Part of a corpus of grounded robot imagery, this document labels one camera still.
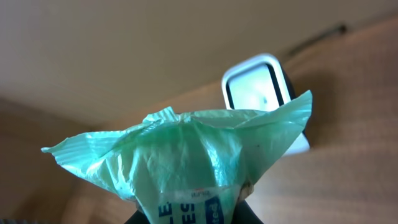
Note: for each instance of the teal wet wipes pack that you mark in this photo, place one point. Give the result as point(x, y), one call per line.
point(192, 167)

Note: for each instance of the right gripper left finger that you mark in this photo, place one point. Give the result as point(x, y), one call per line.
point(137, 218)

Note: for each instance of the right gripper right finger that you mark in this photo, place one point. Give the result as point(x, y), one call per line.
point(243, 214)

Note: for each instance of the white barcode scanner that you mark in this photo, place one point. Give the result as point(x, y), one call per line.
point(258, 87)

